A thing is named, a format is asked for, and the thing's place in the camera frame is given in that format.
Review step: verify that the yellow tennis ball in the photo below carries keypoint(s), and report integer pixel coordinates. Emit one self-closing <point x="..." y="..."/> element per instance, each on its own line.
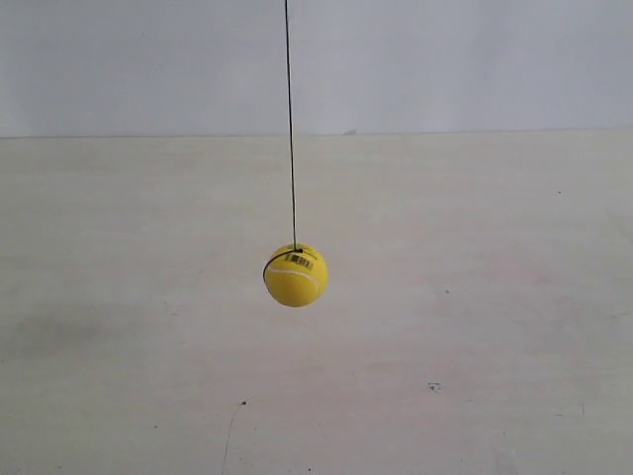
<point x="296" y="276"/>

